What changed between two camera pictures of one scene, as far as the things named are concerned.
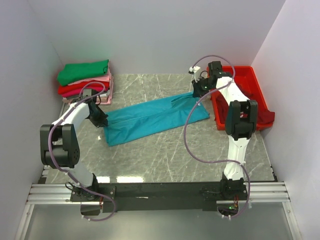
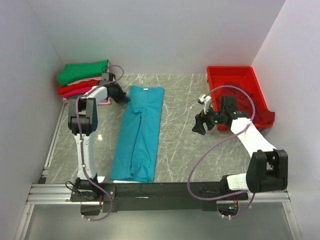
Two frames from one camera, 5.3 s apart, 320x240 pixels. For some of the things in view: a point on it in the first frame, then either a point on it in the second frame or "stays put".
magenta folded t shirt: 76,93 stays put
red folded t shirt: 67,88 stays put
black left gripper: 102,122 → 123,98
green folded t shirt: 71,72 stays put
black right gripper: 197,92 → 200,119
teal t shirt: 150,119 → 136,148
